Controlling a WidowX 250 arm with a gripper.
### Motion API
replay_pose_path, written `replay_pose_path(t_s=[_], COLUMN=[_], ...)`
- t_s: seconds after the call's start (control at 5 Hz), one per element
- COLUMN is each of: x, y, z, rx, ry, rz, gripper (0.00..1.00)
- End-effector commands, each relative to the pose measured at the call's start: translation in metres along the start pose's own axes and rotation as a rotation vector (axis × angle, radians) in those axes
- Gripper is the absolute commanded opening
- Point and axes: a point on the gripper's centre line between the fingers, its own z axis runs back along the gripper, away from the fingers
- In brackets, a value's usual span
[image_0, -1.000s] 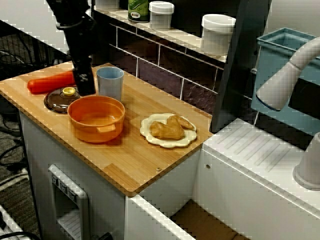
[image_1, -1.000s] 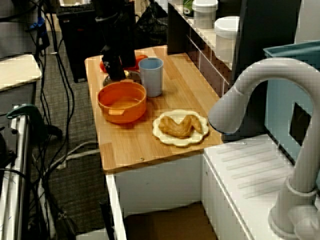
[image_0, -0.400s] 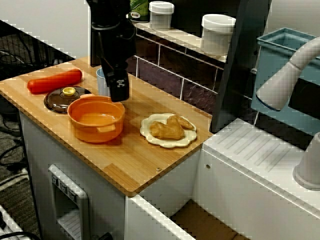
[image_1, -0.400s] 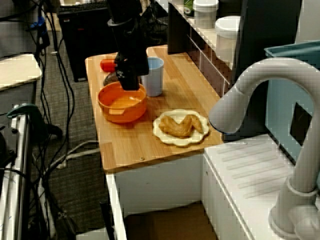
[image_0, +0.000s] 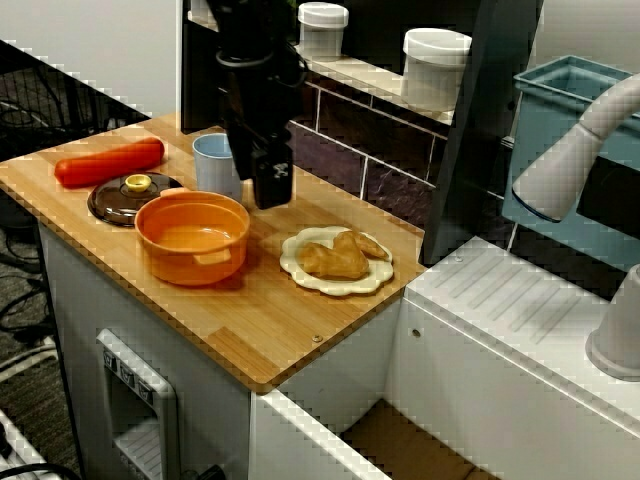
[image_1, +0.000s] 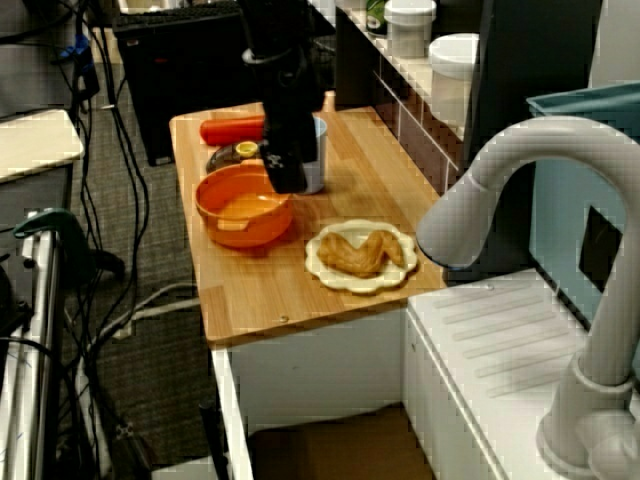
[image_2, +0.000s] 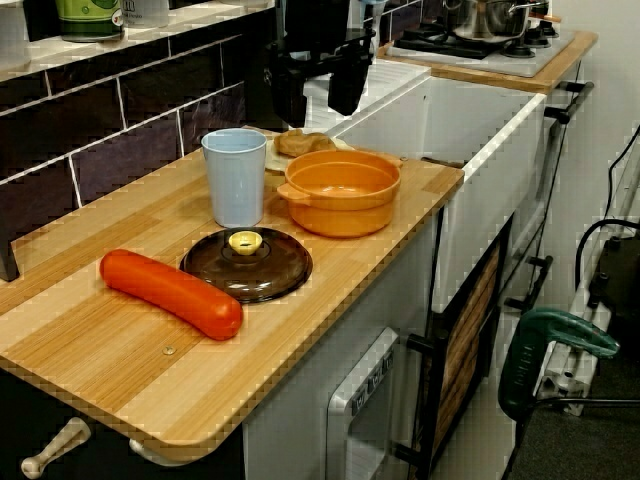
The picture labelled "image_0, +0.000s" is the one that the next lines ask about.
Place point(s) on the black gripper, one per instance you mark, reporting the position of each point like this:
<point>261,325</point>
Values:
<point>260,95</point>

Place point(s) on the light blue plastic cup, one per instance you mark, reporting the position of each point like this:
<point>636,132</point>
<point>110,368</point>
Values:
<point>212,170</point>

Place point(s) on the brown lid with yellow knob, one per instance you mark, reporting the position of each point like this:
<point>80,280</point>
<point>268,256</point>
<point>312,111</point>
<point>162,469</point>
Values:
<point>112,207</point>

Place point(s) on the dark tile backsplash panel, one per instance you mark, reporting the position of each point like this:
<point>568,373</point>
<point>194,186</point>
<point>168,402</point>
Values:
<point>340,125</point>

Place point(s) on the orange toy pot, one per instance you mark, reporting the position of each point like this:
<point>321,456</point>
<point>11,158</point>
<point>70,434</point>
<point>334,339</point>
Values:
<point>195,265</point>

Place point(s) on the brown toy chicken wing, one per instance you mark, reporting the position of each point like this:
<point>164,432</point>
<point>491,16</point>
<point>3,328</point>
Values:
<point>335,262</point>

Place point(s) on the small white lidded jar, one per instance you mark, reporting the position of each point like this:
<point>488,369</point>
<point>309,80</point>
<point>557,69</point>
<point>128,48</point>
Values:
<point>322,40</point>

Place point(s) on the beige tiled shelf ledge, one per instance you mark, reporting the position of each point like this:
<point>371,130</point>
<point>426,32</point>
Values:
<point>375,75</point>

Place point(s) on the cream flower-shaped plate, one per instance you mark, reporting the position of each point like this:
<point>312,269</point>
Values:
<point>350,286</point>

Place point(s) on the orange-red toy sausage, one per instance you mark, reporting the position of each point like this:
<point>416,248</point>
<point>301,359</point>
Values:
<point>105,162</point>

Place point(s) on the large white lidded jar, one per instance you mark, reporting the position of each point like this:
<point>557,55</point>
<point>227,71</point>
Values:
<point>432,75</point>

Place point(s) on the white toy kitchen cabinet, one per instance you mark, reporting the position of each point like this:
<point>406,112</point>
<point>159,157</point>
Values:
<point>210,380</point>

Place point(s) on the gray appliance door panel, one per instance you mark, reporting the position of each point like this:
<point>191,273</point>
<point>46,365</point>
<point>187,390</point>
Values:
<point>167,400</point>

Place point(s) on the white toy sink unit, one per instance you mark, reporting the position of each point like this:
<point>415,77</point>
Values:
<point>475,325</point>

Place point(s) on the gray toy faucet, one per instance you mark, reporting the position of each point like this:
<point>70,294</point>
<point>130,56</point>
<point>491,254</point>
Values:
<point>555,165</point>

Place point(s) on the teal plastic bin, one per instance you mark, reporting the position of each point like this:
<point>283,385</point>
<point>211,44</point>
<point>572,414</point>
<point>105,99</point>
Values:
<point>550,110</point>

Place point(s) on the dark gray upright post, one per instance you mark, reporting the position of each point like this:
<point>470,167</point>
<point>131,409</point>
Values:
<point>470,150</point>

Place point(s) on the silver aluminium frame rail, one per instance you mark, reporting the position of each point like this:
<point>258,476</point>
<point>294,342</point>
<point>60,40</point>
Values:
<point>15,450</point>

